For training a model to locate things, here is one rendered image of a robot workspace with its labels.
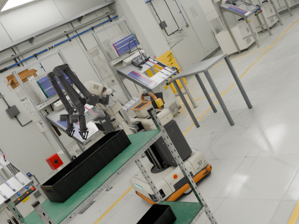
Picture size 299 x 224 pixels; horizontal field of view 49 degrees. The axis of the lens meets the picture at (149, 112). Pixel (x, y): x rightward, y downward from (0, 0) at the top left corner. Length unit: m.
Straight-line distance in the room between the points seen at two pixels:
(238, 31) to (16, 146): 5.34
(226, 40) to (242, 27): 0.46
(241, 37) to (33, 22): 4.55
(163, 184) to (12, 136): 3.47
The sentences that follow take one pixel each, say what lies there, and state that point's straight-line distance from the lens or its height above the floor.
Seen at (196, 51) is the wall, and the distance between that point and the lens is 9.22.
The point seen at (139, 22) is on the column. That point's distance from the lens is 7.33.
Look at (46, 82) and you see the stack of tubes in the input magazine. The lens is 4.63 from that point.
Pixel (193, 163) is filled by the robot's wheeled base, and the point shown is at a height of 0.23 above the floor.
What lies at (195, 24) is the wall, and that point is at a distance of 9.57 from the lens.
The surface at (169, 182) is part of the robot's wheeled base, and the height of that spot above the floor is 0.23.
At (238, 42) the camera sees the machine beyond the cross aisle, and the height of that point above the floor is 0.25.
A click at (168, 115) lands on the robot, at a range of 3.05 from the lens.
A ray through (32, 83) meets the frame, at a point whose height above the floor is 1.66.
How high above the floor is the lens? 1.52
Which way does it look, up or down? 12 degrees down
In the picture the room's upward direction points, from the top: 29 degrees counter-clockwise
